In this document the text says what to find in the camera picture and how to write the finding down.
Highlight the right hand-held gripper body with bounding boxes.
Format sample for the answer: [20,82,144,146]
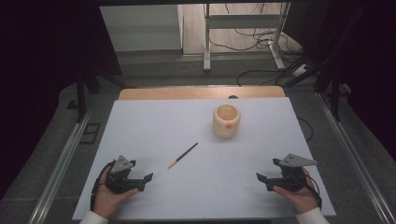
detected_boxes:
[265,153,318,192]

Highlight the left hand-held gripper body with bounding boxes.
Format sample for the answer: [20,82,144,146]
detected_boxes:
[105,154,146,195]

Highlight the dark pencil with orange tip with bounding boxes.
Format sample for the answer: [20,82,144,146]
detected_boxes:
[166,142,200,170]

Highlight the cream cup with red mark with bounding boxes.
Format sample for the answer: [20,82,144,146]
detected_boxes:
[212,104,242,140]

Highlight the person's right hand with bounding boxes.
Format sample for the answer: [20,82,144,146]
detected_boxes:
[272,167,320,216]

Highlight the person's left hand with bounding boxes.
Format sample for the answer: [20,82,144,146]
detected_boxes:
[92,166,140,220]

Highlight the white board sheet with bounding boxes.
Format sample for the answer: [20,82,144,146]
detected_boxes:
[71,96,337,221]

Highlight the black metal stand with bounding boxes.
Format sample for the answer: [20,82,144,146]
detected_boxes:
[75,65,129,124]
[280,5,369,123]

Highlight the white power strip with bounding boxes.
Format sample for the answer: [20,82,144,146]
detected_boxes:
[291,63,310,77]

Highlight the dark curtain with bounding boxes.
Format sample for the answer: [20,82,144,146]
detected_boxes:
[0,0,123,201]
[282,0,396,163]

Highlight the white cabinet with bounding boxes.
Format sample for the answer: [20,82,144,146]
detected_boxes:
[99,4,185,53]

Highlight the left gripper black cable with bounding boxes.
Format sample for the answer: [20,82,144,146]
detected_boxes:
[90,161,117,212]

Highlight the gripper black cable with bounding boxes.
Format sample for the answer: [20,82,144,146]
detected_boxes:
[303,173,323,210]
[90,161,117,212]

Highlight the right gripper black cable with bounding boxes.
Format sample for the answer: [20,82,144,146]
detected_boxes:
[303,173,323,210]

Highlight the thin black cable beside table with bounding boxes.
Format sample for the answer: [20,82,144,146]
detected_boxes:
[296,116,315,143]

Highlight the black rectangular floor frame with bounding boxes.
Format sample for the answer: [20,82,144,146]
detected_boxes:
[78,122,102,145]

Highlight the aluminium floor rail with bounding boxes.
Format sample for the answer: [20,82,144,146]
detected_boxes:
[315,91,396,224]
[27,106,95,224]

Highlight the black looped floor cable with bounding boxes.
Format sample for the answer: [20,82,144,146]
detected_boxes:
[234,68,285,88]

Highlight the tangle of black floor cables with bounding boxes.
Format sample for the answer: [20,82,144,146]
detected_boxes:
[207,2,302,54]

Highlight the white metal stand frame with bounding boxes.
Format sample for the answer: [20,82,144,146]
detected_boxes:
[203,2,291,73]

